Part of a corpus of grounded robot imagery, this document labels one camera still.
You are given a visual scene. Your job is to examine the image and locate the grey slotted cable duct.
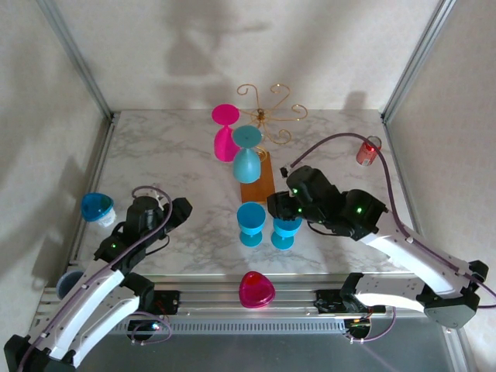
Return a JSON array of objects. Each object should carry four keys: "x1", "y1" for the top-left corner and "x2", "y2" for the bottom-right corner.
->
[{"x1": 112, "y1": 319, "x2": 346, "y2": 336}]

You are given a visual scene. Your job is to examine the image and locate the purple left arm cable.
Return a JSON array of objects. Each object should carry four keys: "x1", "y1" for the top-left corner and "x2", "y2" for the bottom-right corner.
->
[{"x1": 17, "y1": 184, "x2": 174, "y2": 372}]

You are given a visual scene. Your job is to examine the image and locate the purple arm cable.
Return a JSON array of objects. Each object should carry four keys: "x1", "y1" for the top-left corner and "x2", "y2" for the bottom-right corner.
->
[
  {"x1": 17, "y1": 184, "x2": 174, "y2": 372},
  {"x1": 288, "y1": 133, "x2": 496, "y2": 344}
]

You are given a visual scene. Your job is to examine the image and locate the blue plastic wine glass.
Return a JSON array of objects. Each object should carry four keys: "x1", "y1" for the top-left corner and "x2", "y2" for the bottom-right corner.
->
[
  {"x1": 270, "y1": 215, "x2": 304, "y2": 251},
  {"x1": 236, "y1": 201, "x2": 268, "y2": 248}
]

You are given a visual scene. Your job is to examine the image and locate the grey blue measuring cup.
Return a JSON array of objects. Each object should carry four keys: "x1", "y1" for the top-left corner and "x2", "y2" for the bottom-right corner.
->
[{"x1": 56, "y1": 270, "x2": 87, "y2": 301}]

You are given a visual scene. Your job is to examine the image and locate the gold wire wine glass rack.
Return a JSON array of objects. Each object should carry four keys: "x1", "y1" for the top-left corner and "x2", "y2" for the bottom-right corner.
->
[{"x1": 236, "y1": 83, "x2": 309, "y2": 205}]

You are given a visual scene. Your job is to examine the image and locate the aluminium frame post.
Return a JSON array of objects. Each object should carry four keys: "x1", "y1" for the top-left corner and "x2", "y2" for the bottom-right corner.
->
[
  {"x1": 381, "y1": 0, "x2": 455, "y2": 123},
  {"x1": 38, "y1": 0, "x2": 117, "y2": 122}
]

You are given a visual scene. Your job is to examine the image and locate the magenta translucent heart bowl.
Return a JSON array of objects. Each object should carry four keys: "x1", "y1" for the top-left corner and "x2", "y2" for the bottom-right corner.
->
[{"x1": 238, "y1": 270, "x2": 277, "y2": 310}]

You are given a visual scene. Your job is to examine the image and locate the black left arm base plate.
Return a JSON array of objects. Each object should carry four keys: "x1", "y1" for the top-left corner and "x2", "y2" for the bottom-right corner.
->
[{"x1": 146, "y1": 289, "x2": 181, "y2": 315}]

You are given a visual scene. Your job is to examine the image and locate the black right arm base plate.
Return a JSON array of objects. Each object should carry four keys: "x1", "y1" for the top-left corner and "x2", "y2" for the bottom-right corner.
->
[{"x1": 315, "y1": 288, "x2": 388, "y2": 315}]

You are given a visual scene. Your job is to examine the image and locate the aluminium frame rails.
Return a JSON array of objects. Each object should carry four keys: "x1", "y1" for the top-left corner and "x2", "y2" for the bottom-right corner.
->
[{"x1": 36, "y1": 273, "x2": 462, "y2": 321}]

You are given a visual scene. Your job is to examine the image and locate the black controller board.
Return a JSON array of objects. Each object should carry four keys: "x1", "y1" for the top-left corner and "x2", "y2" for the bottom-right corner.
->
[
  {"x1": 343, "y1": 316, "x2": 374, "y2": 339},
  {"x1": 127, "y1": 319, "x2": 164, "y2": 339}
]

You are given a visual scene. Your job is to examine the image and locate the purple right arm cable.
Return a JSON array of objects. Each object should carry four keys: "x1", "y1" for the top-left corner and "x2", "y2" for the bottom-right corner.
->
[{"x1": 288, "y1": 133, "x2": 496, "y2": 344}]

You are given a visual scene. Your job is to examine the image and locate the blue translucent bowl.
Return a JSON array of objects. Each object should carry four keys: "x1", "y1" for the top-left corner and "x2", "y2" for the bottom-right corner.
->
[{"x1": 80, "y1": 192, "x2": 115, "y2": 223}]

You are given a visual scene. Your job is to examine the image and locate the light teal plastic wine glass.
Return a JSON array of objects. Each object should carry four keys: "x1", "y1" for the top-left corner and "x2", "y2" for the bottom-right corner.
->
[{"x1": 232, "y1": 126, "x2": 263, "y2": 184}]

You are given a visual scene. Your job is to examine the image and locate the red soda can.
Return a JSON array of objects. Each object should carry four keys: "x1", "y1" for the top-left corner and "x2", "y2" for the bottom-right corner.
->
[{"x1": 356, "y1": 135, "x2": 383, "y2": 167}]

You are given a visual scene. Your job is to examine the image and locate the pink plastic wine glass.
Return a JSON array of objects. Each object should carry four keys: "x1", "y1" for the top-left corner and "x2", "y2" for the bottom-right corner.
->
[{"x1": 211, "y1": 103, "x2": 241, "y2": 162}]

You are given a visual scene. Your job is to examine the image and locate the grey metal panel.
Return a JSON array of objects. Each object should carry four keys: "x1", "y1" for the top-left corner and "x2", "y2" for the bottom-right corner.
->
[{"x1": 77, "y1": 332, "x2": 466, "y2": 372}]

